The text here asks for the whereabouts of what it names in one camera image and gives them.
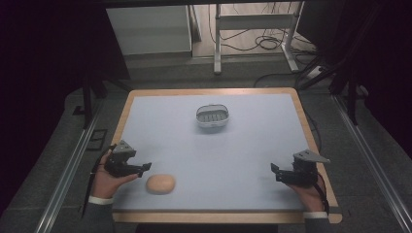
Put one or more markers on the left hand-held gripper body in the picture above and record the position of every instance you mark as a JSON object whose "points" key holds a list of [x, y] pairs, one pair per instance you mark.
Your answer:
{"points": [[120, 157]]}

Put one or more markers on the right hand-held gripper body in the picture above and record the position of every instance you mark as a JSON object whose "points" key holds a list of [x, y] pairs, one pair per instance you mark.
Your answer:
{"points": [[302, 168]]}

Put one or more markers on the person's left hand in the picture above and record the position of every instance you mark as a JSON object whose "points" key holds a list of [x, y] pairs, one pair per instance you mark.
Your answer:
{"points": [[107, 183]]}

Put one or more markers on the person's right hand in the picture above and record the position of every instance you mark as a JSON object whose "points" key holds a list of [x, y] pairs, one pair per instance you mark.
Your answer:
{"points": [[309, 197]]}

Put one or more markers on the beige oval soap bar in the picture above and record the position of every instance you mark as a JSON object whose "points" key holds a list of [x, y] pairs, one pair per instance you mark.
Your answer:
{"points": [[160, 184]]}

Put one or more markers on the light blue table mat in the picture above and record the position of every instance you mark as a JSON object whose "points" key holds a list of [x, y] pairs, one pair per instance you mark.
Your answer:
{"points": [[213, 152]]}

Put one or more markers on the black tripod stand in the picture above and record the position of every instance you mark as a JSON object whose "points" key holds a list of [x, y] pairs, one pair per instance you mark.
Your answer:
{"points": [[89, 93], [348, 81]]}

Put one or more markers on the white grey soap dish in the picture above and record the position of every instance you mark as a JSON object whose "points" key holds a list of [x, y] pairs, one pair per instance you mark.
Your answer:
{"points": [[212, 115]]}

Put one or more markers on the white power strip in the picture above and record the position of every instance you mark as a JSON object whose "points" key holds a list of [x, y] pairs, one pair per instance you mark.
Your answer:
{"points": [[313, 73]]}

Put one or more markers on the white cabinet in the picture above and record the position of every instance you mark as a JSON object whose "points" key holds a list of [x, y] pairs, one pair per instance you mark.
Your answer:
{"points": [[149, 30]]}

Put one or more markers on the white metal stand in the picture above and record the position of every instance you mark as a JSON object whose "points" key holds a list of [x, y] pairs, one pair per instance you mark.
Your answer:
{"points": [[256, 22]]}

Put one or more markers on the black floor frame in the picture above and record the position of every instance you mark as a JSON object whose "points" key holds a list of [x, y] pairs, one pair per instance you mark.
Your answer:
{"points": [[97, 139]]}

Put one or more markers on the aluminium rail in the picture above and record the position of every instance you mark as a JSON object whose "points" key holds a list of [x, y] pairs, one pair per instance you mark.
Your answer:
{"points": [[372, 161], [66, 174]]}

